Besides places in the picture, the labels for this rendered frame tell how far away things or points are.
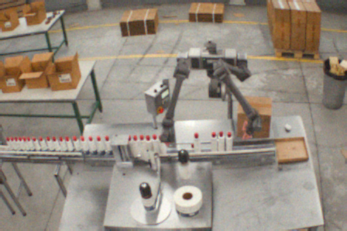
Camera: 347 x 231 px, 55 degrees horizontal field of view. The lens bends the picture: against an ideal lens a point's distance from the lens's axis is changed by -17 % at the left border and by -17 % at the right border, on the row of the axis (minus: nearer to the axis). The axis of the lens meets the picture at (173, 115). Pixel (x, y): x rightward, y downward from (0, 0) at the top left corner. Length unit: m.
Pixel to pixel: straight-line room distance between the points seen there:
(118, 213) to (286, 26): 4.11
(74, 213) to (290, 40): 4.37
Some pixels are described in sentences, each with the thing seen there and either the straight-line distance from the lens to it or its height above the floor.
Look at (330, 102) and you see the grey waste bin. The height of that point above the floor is 0.12.
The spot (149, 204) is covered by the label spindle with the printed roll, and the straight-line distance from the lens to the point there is 2.80.
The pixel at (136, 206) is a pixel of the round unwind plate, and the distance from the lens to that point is 2.95.
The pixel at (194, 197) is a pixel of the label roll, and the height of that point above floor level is 1.02.
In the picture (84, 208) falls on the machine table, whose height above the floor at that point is 0.83.
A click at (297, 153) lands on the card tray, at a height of 0.83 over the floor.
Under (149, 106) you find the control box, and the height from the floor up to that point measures 1.36.
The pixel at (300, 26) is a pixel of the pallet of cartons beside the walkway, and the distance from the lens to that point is 6.04.
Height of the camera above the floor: 3.19
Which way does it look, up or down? 39 degrees down
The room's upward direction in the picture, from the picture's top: 7 degrees counter-clockwise
